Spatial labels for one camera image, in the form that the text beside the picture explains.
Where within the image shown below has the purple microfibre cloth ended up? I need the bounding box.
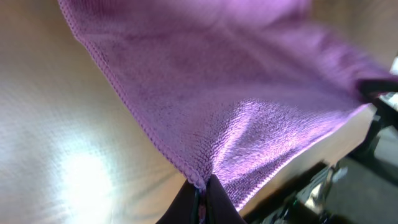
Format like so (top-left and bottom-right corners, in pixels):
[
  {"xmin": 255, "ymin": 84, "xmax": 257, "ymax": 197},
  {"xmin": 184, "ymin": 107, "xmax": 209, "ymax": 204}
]
[{"xmin": 59, "ymin": 0, "xmax": 395, "ymax": 209}]

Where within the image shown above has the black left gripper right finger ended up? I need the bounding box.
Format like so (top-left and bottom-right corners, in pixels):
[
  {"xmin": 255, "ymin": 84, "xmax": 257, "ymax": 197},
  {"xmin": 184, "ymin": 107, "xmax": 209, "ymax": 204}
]
[{"xmin": 206, "ymin": 174, "xmax": 246, "ymax": 224}]

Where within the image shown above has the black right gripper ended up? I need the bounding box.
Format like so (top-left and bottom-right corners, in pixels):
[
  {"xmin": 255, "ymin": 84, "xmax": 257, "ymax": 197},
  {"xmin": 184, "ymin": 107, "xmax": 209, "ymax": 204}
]
[{"xmin": 348, "ymin": 78, "xmax": 397, "ymax": 187}]

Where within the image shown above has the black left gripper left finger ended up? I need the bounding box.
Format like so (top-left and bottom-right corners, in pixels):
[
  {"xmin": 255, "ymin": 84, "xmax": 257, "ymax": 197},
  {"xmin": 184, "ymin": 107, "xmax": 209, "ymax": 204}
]
[{"xmin": 156, "ymin": 180, "xmax": 199, "ymax": 224}]

